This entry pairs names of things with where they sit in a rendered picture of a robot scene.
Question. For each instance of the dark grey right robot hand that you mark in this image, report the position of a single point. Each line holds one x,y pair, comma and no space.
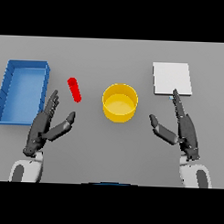
187,131

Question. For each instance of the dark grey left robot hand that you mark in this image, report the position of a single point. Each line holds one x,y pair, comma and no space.
40,128

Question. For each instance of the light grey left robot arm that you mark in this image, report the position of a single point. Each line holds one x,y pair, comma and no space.
26,170

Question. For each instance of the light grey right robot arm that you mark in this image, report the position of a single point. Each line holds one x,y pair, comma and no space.
194,176

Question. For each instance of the red beaker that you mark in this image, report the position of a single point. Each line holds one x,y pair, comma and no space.
74,89

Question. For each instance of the pale square scale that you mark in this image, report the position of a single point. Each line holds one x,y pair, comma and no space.
172,78

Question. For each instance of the yellow bowl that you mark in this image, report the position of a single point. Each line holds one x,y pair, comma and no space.
120,103

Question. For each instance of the blue tray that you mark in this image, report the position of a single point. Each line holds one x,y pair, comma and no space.
21,92

